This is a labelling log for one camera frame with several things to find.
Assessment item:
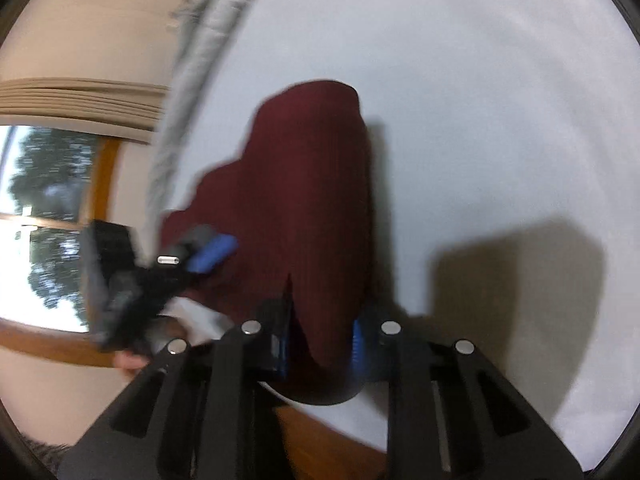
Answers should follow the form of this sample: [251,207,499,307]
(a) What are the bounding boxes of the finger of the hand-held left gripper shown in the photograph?
[157,225,240,277]

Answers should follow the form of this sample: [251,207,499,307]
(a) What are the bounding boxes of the wooden window frame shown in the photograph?
[0,135,151,371]

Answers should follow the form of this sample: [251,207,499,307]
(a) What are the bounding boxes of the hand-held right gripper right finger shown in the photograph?
[350,310,586,480]

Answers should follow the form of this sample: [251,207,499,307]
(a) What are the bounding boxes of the grey-blue duvet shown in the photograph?
[147,0,276,241]

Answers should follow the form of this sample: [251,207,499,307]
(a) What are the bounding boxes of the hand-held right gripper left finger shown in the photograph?
[57,295,296,480]

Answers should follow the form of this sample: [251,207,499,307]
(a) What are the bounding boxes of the person's left hand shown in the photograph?
[114,349,153,375]

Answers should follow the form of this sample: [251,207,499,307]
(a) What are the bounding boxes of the maroon pants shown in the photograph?
[159,79,381,407]

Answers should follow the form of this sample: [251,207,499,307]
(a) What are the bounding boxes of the window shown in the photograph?
[0,125,101,333]

